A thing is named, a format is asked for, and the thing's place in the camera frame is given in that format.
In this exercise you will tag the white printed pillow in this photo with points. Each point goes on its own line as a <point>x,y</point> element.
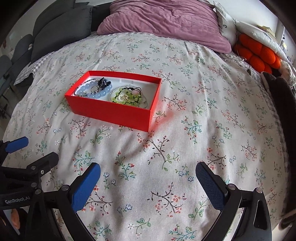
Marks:
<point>225,25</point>

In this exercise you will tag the dark brown blanket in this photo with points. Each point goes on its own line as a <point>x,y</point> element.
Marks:
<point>284,111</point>

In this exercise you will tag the grey chair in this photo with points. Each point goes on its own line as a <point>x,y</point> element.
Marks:
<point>18,53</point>

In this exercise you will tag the orange plush cushion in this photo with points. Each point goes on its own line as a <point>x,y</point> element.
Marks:
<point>256,55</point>

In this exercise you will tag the red jewelry box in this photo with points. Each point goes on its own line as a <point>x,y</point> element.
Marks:
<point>108,113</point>

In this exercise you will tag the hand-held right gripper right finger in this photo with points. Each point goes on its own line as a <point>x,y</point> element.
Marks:
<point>209,187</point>

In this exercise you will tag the pink pillow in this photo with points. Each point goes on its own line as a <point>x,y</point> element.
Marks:
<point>161,20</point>

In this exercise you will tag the grey sofa cushion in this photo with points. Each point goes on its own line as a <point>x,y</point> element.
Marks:
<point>60,27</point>

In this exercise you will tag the floral bedsheet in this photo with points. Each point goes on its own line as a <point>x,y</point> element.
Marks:
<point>185,115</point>

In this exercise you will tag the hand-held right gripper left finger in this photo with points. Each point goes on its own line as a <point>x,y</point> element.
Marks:
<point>85,187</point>

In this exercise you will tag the white padded quilt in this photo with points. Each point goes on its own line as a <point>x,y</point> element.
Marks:
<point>259,32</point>

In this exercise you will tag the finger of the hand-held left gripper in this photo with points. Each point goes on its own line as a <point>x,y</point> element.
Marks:
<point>17,142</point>
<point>44,162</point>

